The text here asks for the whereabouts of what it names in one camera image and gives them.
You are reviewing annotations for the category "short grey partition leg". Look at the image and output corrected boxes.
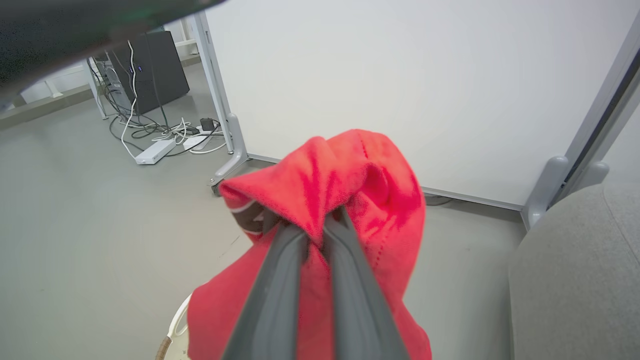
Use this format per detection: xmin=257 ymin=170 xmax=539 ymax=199
xmin=520 ymin=156 xmax=571 ymax=230
xmin=570 ymin=161 xmax=611 ymax=195

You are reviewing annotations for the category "long white hanging cable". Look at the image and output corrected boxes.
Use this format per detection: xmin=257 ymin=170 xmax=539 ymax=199
xmin=120 ymin=40 xmax=139 ymax=161

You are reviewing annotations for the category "flat white power adapter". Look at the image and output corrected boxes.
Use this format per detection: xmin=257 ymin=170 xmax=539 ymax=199
xmin=182 ymin=131 xmax=216 ymax=151

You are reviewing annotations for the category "white desk leg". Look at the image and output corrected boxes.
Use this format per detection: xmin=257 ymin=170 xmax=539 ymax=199
xmin=85 ymin=57 xmax=109 ymax=121

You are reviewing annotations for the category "narrow white partition panel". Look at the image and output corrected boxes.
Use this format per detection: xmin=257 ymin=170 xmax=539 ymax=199
xmin=597 ymin=97 xmax=640 ymax=186

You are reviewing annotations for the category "grey partition leg with caster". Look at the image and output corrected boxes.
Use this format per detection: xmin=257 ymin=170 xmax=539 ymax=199
xmin=209 ymin=114 xmax=249 ymax=193

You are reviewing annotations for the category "white power strip with cables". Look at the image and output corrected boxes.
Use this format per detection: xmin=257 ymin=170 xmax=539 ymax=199
xmin=109 ymin=112 xmax=223 ymax=158

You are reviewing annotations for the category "grey fabric sofa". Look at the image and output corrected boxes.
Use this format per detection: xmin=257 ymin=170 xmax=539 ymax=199
xmin=509 ymin=182 xmax=640 ymax=360

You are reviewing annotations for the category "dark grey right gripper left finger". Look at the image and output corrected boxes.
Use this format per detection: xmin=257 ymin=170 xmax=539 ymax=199
xmin=222 ymin=224 xmax=309 ymax=360

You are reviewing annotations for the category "red fleece garment white stripe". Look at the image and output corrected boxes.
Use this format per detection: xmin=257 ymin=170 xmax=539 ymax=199
xmin=187 ymin=129 xmax=433 ymax=360

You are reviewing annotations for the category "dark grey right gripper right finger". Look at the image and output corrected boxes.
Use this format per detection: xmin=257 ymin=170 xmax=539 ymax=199
xmin=322 ymin=209 xmax=408 ymax=360

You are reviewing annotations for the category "large white partition panel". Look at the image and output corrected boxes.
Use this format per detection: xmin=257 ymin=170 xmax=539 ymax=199
xmin=192 ymin=0 xmax=640 ymax=211

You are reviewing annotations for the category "long white power strip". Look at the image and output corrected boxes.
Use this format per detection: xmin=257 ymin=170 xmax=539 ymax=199
xmin=135 ymin=138 xmax=177 ymax=165

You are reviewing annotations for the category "white plastic laundry basket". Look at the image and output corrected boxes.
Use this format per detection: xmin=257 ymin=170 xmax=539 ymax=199
xmin=155 ymin=294 xmax=193 ymax=360

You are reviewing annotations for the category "black computer tower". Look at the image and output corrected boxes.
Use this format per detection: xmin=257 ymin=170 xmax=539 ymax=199
xmin=107 ymin=31 xmax=191 ymax=116

